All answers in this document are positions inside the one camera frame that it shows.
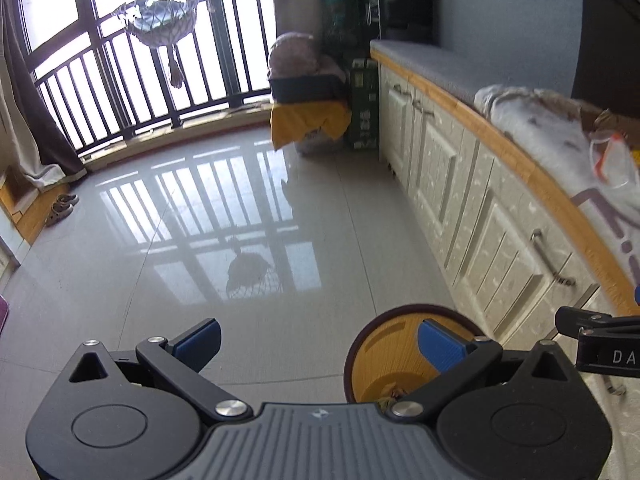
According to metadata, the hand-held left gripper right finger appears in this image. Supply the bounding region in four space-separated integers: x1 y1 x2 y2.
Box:
390 319 576 421

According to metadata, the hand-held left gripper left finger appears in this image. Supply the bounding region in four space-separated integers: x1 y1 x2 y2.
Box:
64 318 253 423

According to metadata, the yellow woven wastebasket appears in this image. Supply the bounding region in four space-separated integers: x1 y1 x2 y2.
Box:
342 302 483 407

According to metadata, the red printed plastic bag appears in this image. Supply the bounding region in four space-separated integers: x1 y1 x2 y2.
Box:
589 130 640 190

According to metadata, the white bench cabinet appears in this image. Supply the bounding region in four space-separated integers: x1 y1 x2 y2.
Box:
378 57 640 396

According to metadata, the bear printed blanket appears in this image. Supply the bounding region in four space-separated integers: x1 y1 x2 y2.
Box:
474 85 640 286

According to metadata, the white curtain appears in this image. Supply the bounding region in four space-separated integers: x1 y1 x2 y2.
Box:
10 110 87 191

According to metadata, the white sack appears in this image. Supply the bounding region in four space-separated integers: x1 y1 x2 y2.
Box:
295 127 342 156

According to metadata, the black balcony railing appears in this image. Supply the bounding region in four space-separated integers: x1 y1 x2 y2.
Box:
32 0 273 157

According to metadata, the yellow cloth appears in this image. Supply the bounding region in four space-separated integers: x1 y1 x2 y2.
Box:
271 99 353 151

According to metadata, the green cardboard box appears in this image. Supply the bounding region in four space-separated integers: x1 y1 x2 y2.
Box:
348 58 380 150

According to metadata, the dark storage tray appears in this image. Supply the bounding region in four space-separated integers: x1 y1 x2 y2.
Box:
270 72 347 104

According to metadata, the grey bench cushion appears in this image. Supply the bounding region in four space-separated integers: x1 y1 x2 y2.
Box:
371 39 492 107

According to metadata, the brown curtain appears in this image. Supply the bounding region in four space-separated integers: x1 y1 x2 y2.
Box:
0 0 87 177

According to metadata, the grey fabric storage box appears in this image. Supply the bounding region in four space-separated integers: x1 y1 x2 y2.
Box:
430 0 584 97

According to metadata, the pink cloth bundle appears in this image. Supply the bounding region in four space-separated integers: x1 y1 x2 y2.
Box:
268 32 347 82

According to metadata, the hanging net basket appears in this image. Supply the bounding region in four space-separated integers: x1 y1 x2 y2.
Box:
112 0 207 92

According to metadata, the bottled water pack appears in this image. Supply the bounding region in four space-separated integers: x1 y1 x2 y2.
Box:
321 0 371 61

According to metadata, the beige curtain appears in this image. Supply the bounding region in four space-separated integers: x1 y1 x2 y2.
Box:
270 0 323 43

